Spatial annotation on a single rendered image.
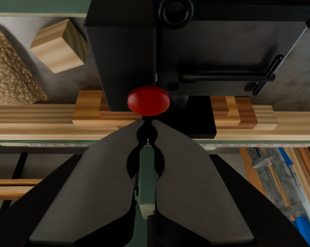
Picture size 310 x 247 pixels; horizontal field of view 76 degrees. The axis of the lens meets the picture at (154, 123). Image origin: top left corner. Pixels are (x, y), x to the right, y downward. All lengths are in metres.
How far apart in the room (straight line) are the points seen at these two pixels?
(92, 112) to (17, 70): 0.11
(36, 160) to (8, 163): 0.38
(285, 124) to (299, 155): 1.29
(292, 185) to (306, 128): 0.67
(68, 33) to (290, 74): 0.29
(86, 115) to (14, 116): 0.14
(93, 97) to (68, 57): 0.09
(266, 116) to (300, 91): 0.06
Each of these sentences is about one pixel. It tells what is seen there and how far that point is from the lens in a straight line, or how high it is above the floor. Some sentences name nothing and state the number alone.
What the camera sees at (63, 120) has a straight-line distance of 0.35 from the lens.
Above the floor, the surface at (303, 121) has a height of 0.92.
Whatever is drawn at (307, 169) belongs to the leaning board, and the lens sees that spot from 1.67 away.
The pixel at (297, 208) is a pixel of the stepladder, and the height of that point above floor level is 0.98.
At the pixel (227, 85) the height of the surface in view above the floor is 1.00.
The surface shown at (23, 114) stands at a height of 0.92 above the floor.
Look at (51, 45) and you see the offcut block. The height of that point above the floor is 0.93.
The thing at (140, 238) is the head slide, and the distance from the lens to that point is 0.37.
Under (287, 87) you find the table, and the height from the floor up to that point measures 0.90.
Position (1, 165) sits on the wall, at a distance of 3.46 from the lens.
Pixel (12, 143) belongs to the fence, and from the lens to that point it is 0.43.
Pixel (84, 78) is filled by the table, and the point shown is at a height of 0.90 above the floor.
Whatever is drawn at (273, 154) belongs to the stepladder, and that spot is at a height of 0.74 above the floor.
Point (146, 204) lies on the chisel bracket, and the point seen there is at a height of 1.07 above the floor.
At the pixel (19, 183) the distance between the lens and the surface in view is 2.64.
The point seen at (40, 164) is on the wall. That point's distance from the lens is 3.18.
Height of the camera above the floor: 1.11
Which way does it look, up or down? 32 degrees down
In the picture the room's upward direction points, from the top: 180 degrees clockwise
